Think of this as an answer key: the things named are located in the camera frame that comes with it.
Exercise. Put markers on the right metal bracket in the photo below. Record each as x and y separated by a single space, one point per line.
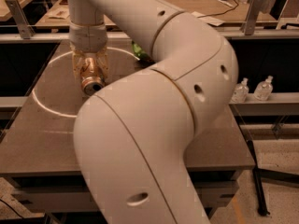
248 26

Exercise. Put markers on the orange soda can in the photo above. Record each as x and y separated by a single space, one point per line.
92 79

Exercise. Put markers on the white packet on desk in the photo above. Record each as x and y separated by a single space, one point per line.
59 13

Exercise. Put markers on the white paper sheet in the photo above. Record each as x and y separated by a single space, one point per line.
208 19

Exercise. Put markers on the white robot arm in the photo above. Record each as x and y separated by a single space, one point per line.
130 137

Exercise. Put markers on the left metal bracket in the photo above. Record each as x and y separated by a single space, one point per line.
25 29

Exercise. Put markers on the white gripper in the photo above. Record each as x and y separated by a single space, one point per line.
88 38

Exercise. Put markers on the clear sanitizer bottle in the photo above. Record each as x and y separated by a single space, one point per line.
264 89
241 91

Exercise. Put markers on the black floor stand leg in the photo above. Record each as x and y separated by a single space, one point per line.
262 207

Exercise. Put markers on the white drawer front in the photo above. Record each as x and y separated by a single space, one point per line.
76 199

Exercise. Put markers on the green chip bag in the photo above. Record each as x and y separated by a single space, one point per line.
139 52

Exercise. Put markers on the metal bracket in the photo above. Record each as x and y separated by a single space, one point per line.
248 26
25 29

